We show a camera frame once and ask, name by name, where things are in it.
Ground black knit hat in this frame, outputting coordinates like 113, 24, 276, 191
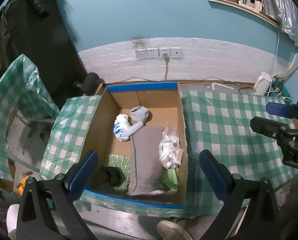
96, 166, 123, 187

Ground green sequin cloth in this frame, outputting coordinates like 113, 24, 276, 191
108, 154, 130, 194

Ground white pink patterned cloth bundle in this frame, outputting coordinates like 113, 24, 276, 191
159, 123, 184, 169

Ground grey sweatpants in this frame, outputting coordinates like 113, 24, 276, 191
127, 126, 166, 196

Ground white blue-printed cloth bundle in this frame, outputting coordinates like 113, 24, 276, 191
113, 114, 130, 141

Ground light grey sock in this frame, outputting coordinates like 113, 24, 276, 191
129, 106, 149, 123

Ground white electric kettle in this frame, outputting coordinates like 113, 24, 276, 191
253, 72, 272, 95

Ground green white checkered tablecloth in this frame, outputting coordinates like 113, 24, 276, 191
40, 86, 298, 217

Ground beige shoe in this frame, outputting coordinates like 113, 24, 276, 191
156, 220, 193, 240

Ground light green cloth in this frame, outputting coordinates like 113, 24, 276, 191
161, 168, 179, 191

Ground cardboard box with blue rim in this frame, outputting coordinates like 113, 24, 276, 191
82, 82, 187, 211

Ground checkered plastic sheet at left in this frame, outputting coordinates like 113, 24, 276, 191
0, 54, 60, 181

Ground black dumbbell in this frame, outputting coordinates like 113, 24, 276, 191
73, 73, 100, 96

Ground wooden wall shelf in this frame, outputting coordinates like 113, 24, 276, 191
208, 0, 278, 28

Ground white plug with cable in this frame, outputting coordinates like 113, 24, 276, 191
162, 53, 169, 82

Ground white wall socket strip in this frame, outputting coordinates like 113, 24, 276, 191
135, 47, 183, 60

